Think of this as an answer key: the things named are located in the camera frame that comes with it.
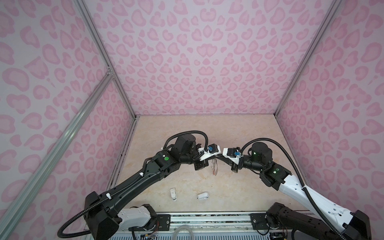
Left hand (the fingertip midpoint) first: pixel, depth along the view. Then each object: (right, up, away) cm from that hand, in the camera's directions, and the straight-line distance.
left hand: (214, 153), depth 68 cm
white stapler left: (-21, -23, +11) cm, 33 cm away
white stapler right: (-5, -25, +12) cm, 28 cm away
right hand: (+2, -1, 0) cm, 2 cm away
